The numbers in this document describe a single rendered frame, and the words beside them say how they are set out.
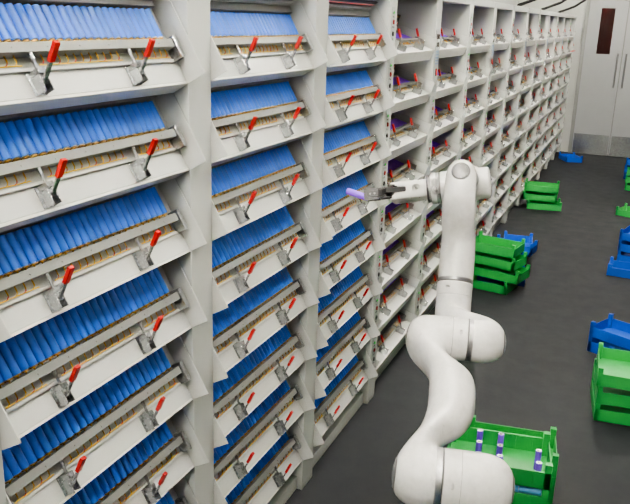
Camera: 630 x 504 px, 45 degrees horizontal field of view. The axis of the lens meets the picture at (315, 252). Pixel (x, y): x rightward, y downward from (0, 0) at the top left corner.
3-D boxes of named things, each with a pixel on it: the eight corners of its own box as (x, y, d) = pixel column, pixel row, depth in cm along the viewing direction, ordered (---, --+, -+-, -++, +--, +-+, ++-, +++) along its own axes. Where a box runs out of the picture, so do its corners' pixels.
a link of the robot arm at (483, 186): (440, 196, 199) (443, 207, 207) (492, 191, 196) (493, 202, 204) (438, 166, 201) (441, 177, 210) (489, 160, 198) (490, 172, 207)
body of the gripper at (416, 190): (432, 200, 200) (389, 204, 202) (435, 204, 210) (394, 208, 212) (429, 171, 200) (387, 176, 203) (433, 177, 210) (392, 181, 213)
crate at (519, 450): (444, 473, 227) (446, 449, 224) (450, 439, 245) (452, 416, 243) (549, 491, 220) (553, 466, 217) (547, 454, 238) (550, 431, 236)
